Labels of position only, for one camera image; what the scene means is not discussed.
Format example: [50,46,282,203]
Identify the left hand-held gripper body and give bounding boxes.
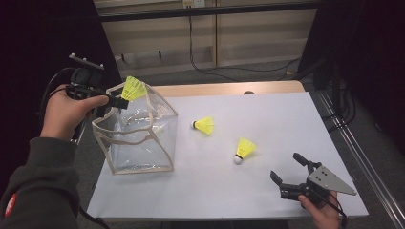
[66,52,113,103]

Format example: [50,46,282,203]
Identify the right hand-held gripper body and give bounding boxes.
[279,164,357,205]

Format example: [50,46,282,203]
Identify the yellow shuttlecock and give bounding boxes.
[191,115,215,135]
[120,75,149,102]
[233,136,258,165]

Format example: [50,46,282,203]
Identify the clear bag with beige trim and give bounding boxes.
[91,80,180,176]

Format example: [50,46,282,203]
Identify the person's right hand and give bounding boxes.
[298,190,342,229]

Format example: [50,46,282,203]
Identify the person's left hand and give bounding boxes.
[40,84,110,142]

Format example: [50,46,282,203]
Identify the white table mat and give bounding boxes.
[86,91,370,220]

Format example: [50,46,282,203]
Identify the black curtain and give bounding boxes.
[298,0,405,154]
[0,0,122,195]

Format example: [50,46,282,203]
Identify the black horizontal bar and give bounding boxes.
[98,1,320,23]

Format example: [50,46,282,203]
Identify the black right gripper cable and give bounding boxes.
[314,187,349,229]

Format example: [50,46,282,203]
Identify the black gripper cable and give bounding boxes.
[314,187,349,229]
[38,66,111,229]

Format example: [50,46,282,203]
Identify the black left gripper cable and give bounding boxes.
[38,66,111,229]

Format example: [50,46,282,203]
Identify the metal floor rail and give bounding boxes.
[71,117,91,146]
[314,90,405,229]

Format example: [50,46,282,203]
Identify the black stand with cables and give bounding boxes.
[313,60,358,133]

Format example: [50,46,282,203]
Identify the long black floor cable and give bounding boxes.
[188,15,302,82]

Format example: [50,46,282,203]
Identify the white wall socket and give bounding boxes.
[182,0,206,10]

